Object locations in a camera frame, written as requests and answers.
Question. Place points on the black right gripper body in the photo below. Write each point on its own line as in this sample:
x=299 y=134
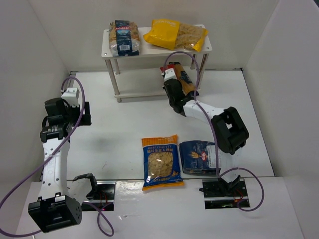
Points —
x=171 y=83

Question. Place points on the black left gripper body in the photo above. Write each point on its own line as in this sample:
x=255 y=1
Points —
x=83 y=117

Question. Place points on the spaghetti pack red yellow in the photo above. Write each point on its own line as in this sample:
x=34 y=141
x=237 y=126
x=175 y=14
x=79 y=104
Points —
x=188 y=86

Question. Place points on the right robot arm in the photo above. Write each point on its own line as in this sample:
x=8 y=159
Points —
x=229 y=132

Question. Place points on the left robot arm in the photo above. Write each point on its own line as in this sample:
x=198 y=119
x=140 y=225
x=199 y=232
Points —
x=58 y=206

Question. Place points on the white two-tier shelf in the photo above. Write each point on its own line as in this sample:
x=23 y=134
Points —
x=144 y=81

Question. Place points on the dark blue pasta box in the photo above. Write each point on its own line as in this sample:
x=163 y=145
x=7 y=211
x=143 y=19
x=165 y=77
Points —
x=198 y=157

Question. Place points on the yellow fusilli pasta bag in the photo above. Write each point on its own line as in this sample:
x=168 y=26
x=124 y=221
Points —
x=172 y=34

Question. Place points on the blue Agnesi pasta bag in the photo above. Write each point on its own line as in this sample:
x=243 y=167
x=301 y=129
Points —
x=124 y=38

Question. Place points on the orange blue orecchiette bag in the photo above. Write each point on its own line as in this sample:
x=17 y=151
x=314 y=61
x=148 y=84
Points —
x=161 y=163

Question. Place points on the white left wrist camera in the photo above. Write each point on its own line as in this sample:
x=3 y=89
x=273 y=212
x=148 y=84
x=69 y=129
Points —
x=70 y=97

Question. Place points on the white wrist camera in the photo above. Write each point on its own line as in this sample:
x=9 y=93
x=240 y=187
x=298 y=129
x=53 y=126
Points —
x=70 y=97
x=169 y=73

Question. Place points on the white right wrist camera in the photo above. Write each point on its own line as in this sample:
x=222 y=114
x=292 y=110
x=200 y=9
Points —
x=169 y=73

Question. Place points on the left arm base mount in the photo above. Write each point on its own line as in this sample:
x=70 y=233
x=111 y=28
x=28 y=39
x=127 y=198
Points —
x=103 y=197

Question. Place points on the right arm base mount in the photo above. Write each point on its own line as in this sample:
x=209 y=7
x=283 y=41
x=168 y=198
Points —
x=217 y=196

